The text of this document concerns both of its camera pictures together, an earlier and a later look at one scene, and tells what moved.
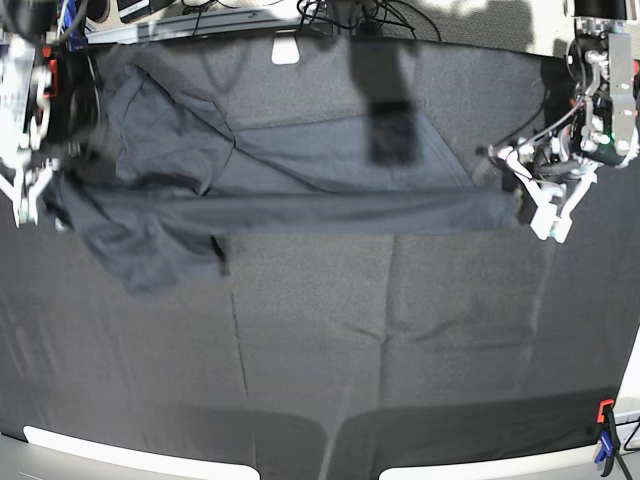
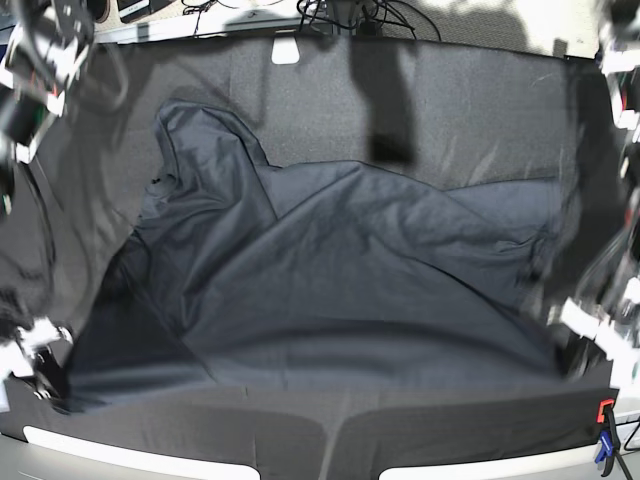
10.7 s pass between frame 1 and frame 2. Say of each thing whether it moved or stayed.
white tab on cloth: stayed
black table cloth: stayed
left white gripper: moved
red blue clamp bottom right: stayed
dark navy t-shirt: moved
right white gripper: moved
